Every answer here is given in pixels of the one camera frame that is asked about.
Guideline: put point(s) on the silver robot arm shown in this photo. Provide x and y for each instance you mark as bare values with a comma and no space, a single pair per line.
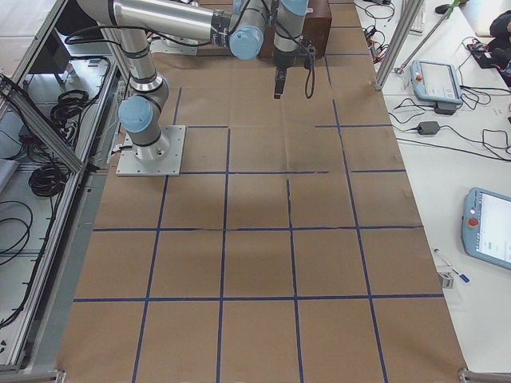
240,30

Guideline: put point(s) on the dark wooden drawer cabinet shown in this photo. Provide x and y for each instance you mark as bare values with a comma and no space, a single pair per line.
317,27

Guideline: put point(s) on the black power adapter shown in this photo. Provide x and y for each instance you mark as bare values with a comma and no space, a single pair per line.
428,128

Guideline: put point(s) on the blue white pen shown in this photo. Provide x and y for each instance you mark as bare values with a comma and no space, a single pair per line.
462,276

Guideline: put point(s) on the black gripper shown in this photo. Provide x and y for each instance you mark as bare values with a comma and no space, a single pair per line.
282,60

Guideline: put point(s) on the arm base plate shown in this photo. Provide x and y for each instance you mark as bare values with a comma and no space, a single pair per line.
164,158

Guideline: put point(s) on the blue teach pendant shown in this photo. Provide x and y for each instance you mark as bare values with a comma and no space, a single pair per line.
435,81
485,227

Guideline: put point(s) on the aluminium frame post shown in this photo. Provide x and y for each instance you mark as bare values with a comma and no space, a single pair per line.
397,41

